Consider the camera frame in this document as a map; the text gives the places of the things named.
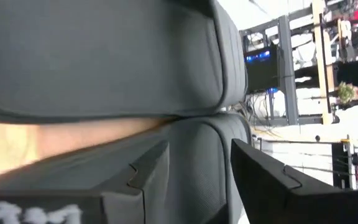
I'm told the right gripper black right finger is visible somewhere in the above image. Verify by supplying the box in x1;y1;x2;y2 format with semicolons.
230;138;358;224

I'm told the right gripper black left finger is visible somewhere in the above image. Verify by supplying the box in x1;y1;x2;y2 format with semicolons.
0;139;171;224

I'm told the black slide sandal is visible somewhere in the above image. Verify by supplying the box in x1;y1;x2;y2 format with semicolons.
0;112;255;224
0;0;249;124

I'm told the small potted plant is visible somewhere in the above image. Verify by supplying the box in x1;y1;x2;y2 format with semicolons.
337;81;356;105

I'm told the person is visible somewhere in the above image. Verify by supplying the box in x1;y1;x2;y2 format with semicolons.
335;55;358;110

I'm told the grey metal rack frame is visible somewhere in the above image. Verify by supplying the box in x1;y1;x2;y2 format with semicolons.
239;5;316;126

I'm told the wooden shelf with black frame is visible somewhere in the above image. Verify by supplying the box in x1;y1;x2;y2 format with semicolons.
310;0;341;126

